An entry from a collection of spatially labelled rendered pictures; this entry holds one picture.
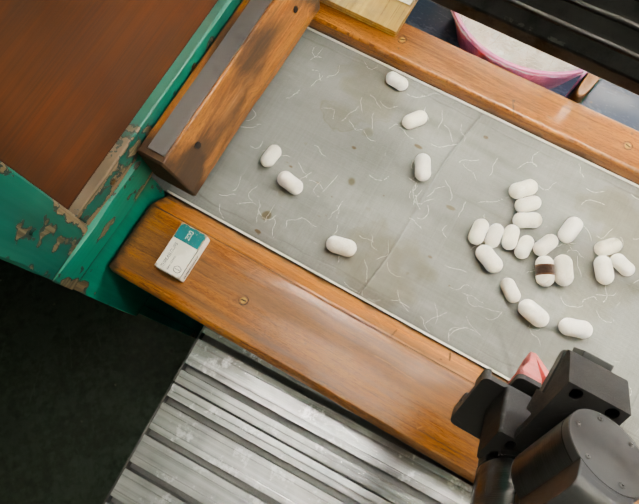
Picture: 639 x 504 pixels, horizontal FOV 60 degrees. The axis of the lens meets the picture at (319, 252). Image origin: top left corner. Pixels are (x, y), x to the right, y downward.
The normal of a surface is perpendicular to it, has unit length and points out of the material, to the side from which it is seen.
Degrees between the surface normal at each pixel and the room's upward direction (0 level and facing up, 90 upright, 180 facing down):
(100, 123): 90
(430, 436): 0
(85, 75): 90
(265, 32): 66
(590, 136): 0
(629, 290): 0
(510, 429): 41
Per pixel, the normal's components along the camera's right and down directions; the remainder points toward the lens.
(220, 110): 0.80, 0.33
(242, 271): -0.02, -0.25
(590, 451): 0.40, -0.69
